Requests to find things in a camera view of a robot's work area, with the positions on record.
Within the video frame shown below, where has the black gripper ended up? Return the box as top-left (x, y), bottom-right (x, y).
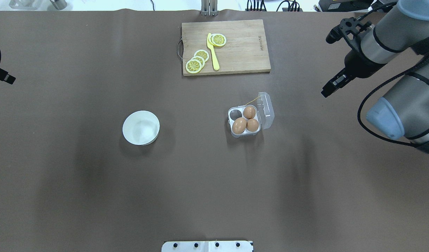
top-left (320, 50), bottom-right (379, 98)

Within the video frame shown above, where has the clear plastic egg box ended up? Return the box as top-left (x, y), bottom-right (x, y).
top-left (227, 92), bottom-right (275, 138)

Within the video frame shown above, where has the brown egg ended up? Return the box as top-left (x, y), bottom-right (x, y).
top-left (247, 118), bottom-right (260, 132)
top-left (242, 106), bottom-right (256, 119)
top-left (231, 117), bottom-right (247, 135)

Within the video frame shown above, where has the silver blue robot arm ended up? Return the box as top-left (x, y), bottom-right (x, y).
top-left (321, 0), bottom-right (429, 154)

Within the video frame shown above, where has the brown egg in box front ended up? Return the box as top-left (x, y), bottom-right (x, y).
top-left (242, 106), bottom-right (256, 119)

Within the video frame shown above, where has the wooden cutting board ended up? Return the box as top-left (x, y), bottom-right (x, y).
top-left (182, 19), bottom-right (271, 76)

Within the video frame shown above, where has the yellow plastic knife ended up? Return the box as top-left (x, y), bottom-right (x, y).
top-left (206, 40), bottom-right (220, 71)

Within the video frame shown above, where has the lemon slice near knife tip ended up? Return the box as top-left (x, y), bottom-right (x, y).
top-left (210, 33), bottom-right (227, 47)

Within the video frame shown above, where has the lemon slice under knife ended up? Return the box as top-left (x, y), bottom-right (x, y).
top-left (207, 33), bottom-right (214, 46)

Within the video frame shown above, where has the lemon slice middle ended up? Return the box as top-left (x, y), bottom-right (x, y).
top-left (192, 56), bottom-right (205, 68)

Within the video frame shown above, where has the lemon slice top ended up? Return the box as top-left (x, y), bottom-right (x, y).
top-left (185, 59), bottom-right (203, 74)

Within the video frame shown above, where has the white paper bowl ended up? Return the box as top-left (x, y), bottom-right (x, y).
top-left (122, 111), bottom-right (160, 146)

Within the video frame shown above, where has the aluminium frame post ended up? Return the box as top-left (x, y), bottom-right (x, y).
top-left (200, 0), bottom-right (219, 16)

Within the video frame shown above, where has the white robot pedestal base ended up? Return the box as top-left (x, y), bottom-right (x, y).
top-left (161, 240), bottom-right (254, 252)

